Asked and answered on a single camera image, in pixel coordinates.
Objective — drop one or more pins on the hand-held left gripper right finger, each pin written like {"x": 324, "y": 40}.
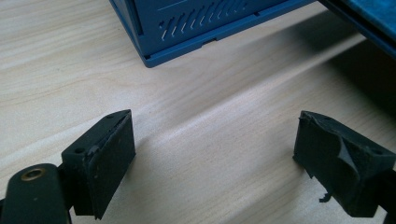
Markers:
{"x": 330, "y": 155}

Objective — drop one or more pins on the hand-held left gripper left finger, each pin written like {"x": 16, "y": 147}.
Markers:
{"x": 102, "y": 161}

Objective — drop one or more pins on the blue plastic file rack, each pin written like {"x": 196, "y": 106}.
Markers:
{"x": 186, "y": 18}

